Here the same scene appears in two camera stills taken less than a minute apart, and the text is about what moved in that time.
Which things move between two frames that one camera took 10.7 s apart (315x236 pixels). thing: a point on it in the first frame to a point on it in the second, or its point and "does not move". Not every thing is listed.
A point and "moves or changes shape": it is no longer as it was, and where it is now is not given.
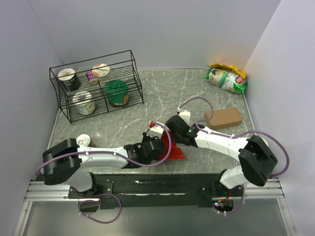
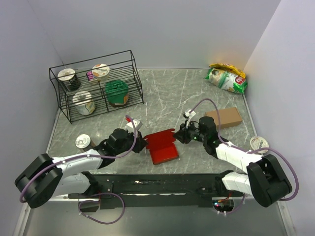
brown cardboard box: [223, 118] does not move
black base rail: [110, 190] does not move
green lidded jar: [117, 92] does not move
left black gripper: [144, 136] to [140, 143]
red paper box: [175, 152] moves or changes shape
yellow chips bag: [229, 67] does not move
